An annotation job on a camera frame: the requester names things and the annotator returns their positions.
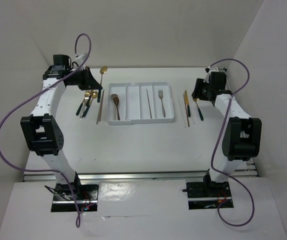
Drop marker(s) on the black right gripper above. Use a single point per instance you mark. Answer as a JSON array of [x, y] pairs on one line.
[[197, 92]]

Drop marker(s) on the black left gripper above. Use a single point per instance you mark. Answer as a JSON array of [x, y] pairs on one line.
[[89, 82]]

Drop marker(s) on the gold spoon green handle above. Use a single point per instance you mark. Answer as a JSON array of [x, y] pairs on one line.
[[102, 71], [93, 95]]

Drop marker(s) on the gold fork green handle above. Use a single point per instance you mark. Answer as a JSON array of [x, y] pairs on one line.
[[198, 109], [87, 93]]

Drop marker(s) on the silver fork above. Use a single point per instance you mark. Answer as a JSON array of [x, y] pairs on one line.
[[160, 95]]

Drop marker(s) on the metal chopstick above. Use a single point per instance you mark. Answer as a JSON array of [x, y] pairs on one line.
[[149, 105]]

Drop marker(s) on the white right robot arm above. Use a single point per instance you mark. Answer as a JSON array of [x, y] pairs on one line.
[[241, 134]]

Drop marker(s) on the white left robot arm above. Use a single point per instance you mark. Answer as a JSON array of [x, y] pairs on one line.
[[40, 129]]

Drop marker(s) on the brown chopstick pair left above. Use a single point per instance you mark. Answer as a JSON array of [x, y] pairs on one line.
[[100, 108]]

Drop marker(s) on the brown chopstick right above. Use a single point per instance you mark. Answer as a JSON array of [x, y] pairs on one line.
[[186, 110]]

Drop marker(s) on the white cutlery tray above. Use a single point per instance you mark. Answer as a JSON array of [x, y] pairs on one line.
[[133, 103]]

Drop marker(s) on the gold knife green handle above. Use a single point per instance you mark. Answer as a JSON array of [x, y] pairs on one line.
[[83, 110], [187, 103]]

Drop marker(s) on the gold knife left green handle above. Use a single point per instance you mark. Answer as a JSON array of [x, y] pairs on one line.
[[83, 110]]

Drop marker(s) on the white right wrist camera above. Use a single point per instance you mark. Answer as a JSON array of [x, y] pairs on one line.
[[209, 70]]

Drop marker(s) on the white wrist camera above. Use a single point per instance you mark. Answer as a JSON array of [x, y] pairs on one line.
[[79, 59], [209, 70]]

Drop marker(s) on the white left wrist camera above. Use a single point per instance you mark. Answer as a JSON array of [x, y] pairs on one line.
[[79, 59]]

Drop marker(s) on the aluminium rail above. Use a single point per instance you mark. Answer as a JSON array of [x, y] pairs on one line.
[[121, 176]]

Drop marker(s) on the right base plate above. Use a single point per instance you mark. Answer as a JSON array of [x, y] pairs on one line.
[[202, 197]]

